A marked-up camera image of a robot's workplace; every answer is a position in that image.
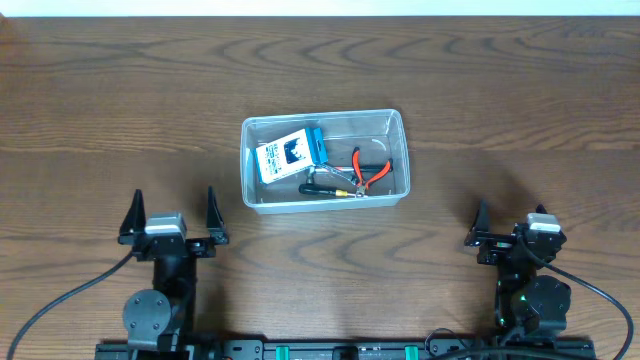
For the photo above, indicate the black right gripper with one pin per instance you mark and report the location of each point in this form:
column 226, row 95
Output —
column 480, row 234

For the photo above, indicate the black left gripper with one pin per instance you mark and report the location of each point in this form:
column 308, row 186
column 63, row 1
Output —
column 214, row 230

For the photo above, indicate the black yellow screwdriver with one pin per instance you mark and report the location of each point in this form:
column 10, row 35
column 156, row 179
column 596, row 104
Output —
column 319, row 190

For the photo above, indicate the blue white small box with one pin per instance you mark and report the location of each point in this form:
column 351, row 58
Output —
column 290, row 155

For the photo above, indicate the claw hammer black orange handle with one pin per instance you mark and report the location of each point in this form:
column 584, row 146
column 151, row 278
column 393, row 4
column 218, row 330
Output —
column 347, row 173

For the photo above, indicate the red black pliers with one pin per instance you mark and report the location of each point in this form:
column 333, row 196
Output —
column 367, row 175

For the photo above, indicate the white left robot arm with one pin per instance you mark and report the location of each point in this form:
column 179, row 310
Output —
column 157, row 318

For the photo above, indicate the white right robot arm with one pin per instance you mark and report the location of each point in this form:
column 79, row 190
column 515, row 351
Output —
column 528, row 307

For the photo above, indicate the clear plastic container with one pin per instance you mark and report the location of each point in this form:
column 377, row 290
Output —
column 378, row 133

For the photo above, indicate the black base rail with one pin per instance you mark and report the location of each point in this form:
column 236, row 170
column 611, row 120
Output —
column 254, row 349

